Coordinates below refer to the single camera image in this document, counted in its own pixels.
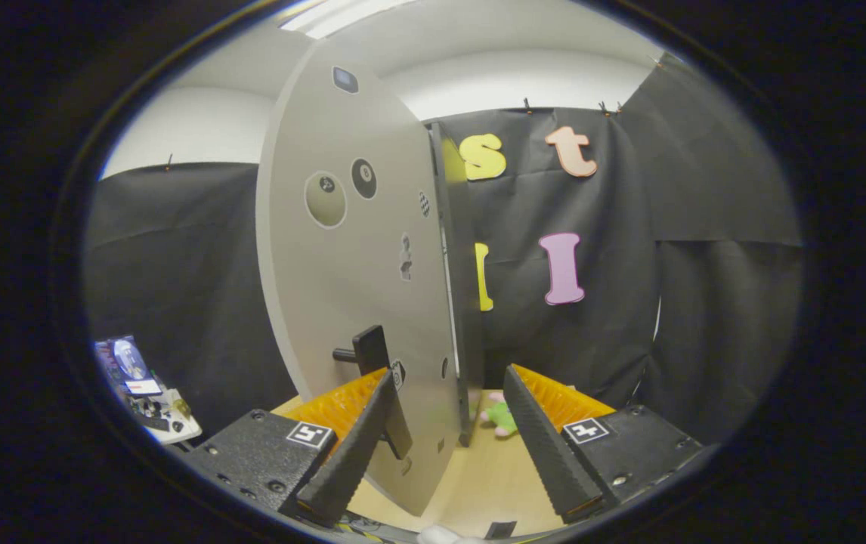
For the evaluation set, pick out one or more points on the long ceiling light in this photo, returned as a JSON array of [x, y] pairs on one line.
[[335, 15]]

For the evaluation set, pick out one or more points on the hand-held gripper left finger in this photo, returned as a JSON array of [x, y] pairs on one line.
[[346, 461]]

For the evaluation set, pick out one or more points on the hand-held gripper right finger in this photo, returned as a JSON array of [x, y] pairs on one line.
[[546, 453]]

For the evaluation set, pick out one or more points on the computer monitor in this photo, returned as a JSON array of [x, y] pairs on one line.
[[127, 363]]

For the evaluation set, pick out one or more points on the pink and green plush toy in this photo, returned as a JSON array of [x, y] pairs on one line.
[[501, 419]]

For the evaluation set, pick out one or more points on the grey shoe cabinet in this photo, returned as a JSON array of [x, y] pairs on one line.
[[471, 355]]

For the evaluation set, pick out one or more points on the black backdrop cloth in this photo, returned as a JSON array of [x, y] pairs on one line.
[[705, 302]]

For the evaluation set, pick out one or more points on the white side desk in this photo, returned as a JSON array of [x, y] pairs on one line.
[[176, 427]]

